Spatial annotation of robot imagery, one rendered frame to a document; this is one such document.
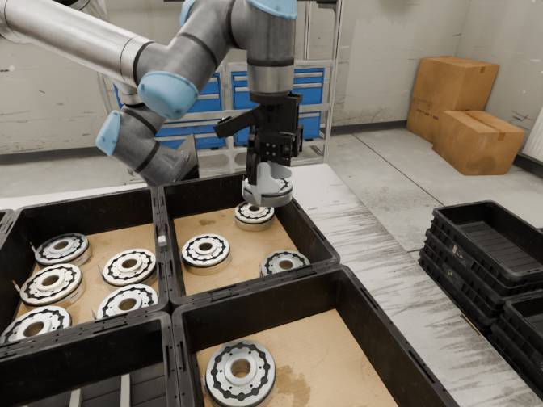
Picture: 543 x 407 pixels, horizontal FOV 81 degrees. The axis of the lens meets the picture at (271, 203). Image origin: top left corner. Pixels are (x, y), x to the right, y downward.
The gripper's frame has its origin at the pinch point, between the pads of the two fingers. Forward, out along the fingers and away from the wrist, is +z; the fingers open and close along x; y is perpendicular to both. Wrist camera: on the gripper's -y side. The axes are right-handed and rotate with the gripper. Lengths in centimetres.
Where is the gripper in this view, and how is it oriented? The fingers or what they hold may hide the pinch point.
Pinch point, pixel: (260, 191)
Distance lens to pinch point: 64.5
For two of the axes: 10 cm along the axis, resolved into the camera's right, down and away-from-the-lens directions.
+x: 3.7, -5.0, 7.8
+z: -0.1, 8.4, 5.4
